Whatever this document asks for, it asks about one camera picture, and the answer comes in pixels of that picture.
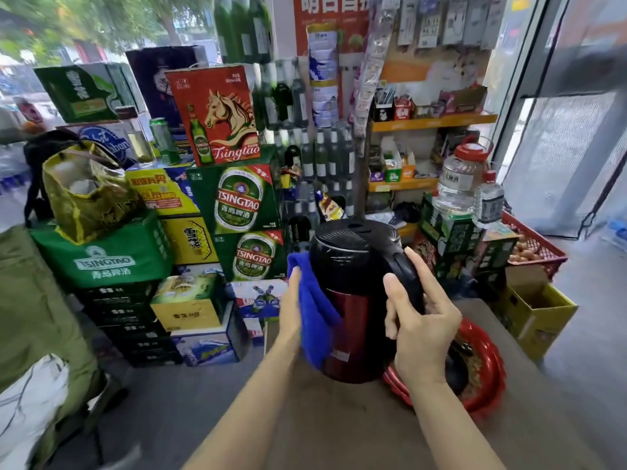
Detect shelf of clear glass bottles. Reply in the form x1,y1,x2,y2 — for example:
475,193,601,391
252,57,359,240

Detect red plastic basket tray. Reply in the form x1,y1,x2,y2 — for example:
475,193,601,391
382,318,508,417

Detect stack of black boxes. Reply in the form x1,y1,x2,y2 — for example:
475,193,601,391
77,281,183,368

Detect row of hanging accessory packets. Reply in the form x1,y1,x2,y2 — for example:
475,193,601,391
396,0,507,51

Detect blue and white drink box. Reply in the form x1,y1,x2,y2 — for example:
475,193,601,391
171,302,251,368

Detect green box with yellow label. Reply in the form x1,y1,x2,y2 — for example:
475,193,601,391
34,62,139,124

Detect red horse print beer box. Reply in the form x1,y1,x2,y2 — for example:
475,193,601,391
165,65,261,167

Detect blue cleaning cloth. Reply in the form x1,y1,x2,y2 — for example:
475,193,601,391
286,251,345,371

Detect small green beer box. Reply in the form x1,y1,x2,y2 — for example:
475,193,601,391
215,229,291,283

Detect person's left hand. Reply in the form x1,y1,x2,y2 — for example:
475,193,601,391
274,266,303,351

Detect red and white poster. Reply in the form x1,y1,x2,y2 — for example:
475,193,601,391
292,0,371,55

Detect large green beer box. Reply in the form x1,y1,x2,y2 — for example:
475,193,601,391
186,146,283,236

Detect large clear jug red cap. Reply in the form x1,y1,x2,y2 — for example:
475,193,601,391
433,141,494,217

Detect yellow plastic bag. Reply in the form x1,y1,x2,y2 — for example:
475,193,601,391
42,141,146,245

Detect red and black electric kettle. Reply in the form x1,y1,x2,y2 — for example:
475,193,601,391
309,218,427,385

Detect white box with bottle print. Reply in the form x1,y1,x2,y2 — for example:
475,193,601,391
227,278,290,322

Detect person's right forearm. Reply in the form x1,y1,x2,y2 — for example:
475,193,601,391
408,377,508,470

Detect green drink can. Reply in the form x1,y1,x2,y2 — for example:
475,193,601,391
149,117,181,166

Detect yellow box with red print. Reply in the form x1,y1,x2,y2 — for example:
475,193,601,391
126,165,201,219

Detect yellow cardboard box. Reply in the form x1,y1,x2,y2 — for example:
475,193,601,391
494,265,580,364

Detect green patterned carton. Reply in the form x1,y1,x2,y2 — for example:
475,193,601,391
416,193,521,282

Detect person's left forearm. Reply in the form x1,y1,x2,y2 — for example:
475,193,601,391
182,343,303,470

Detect yellow and green beer box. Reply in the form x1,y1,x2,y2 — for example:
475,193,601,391
150,272,227,333

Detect small clear bottle red cap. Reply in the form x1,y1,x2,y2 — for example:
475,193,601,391
472,170,506,229

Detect glass door with dark frame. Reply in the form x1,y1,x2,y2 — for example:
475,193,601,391
490,0,627,240

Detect row of tall green bottles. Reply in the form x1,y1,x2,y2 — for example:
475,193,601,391
213,0,275,65

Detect pile of brown eggs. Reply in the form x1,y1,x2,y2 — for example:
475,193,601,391
508,234,545,263

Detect hanging strips of small packets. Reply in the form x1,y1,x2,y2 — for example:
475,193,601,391
349,2,398,140

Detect black bag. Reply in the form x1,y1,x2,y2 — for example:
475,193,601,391
23,129,83,227

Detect yellow box with black print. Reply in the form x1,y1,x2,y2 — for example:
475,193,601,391
160,215,220,266

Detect dark blue gift box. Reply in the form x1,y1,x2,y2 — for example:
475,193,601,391
125,45,210,131

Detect olive green cloth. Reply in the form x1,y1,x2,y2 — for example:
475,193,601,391
0,225,101,394

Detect green beer crate white print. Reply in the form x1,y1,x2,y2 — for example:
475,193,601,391
29,210,175,290

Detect white box with blue ribbon print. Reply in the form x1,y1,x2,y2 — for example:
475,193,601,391
57,120,141,170

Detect orange shelf rack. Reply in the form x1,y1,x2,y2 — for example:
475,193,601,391
366,110,499,240

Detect red plastic crate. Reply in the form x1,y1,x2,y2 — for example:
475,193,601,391
499,210,570,281

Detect person's right hand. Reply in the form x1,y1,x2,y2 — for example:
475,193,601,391
382,247,463,387

